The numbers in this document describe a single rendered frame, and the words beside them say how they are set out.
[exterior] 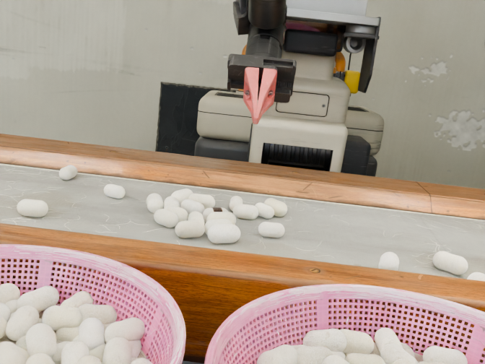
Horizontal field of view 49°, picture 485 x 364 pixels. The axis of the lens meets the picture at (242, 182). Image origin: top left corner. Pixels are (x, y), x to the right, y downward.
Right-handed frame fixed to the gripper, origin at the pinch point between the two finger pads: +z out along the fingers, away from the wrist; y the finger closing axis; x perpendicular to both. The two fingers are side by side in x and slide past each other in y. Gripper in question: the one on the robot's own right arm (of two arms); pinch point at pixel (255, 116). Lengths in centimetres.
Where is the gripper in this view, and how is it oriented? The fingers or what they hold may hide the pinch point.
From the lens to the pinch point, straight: 76.3
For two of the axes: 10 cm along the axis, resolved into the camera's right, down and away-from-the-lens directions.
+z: -1.0, 8.1, -5.8
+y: 9.9, 1.0, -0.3
